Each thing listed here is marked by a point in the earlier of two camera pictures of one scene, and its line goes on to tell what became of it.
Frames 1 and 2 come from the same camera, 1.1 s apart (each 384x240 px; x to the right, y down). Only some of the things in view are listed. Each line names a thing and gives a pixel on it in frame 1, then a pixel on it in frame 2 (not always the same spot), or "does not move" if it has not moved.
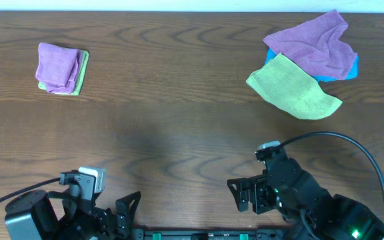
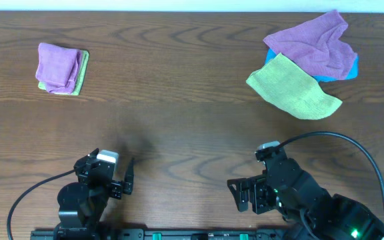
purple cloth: [57, 67] does not move
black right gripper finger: [234, 185] does not move
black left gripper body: [111, 217] → [115, 187]
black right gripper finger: [242, 199] does not move
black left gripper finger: [125, 209] → [129, 180]
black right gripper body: [263, 199] does not move
